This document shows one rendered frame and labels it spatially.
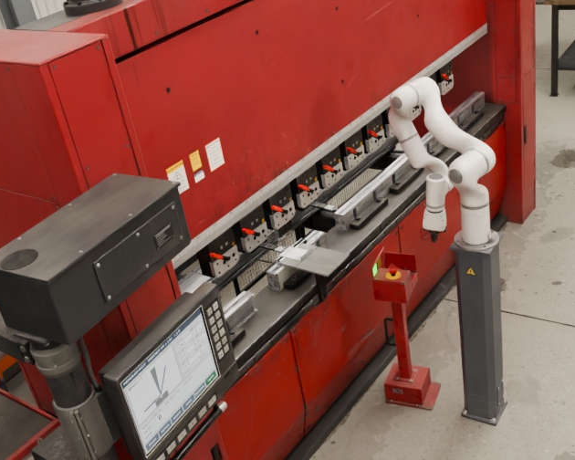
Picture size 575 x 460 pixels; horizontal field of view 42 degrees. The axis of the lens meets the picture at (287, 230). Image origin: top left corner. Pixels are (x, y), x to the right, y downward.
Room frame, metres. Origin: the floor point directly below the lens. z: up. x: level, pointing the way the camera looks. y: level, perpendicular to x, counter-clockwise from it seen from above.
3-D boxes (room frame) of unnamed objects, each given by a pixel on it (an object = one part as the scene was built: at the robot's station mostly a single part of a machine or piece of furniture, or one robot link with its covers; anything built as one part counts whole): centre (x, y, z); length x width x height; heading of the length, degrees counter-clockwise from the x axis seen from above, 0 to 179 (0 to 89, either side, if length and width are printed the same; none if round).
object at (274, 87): (3.48, -0.42, 1.74); 3.00 x 0.08 x 0.80; 138
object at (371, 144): (3.57, -0.50, 1.26); 0.15 x 0.09 x 0.17; 138
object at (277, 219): (2.97, 0.03, 1.26); 0.15 x 0.09 x 0.17; 138
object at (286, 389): (3.45, -0.45, 0.42); 3.00 x 0.21 x 0.83; 138
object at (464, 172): (2.77, -0.78, 1.30); 0.19 x 0.12 x 0.24; 128
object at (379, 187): (3.93, -0.82, 0.92); 1.67 x 0.06 x 0.10; 138
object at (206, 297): (1.74, 0.41, 1.42); 0.45 x 0.12 x 0.36; 144
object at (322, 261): (2.89, -0.09, 1.00); 0.26 x 0.18 x 0.01; 48
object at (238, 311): (2.58, 0.38, 0.92); 0.50 x 0.06 x 0.10; 138
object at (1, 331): (1.84, 0.68, 1.67); 0.40 x 0.24 x 0.07; 138
